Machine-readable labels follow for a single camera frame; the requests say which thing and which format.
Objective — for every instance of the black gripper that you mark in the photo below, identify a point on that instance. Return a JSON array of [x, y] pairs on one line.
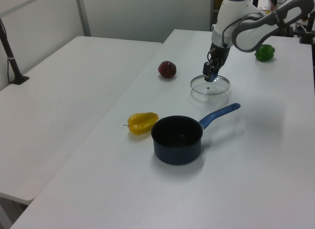
[[219, 55]]

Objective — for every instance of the glass lid with blue knob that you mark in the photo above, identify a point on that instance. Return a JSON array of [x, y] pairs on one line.
[[208, 88]]

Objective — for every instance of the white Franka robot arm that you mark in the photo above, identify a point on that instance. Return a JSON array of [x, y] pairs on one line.
[[248, 34]]

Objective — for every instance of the red toy apple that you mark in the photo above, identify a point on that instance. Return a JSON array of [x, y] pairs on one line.
[[167, 69]]

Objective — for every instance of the green toy bell pepper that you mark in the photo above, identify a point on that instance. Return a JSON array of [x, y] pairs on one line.
[[265, 53]]

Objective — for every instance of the yellow toy starfruit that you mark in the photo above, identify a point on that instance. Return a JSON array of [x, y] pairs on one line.
[[141, 123]]

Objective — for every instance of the black clamp stand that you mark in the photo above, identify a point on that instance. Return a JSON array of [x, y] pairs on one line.
[[307, 33]]

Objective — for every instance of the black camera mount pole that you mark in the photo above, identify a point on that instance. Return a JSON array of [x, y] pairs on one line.
[[12, 62]]

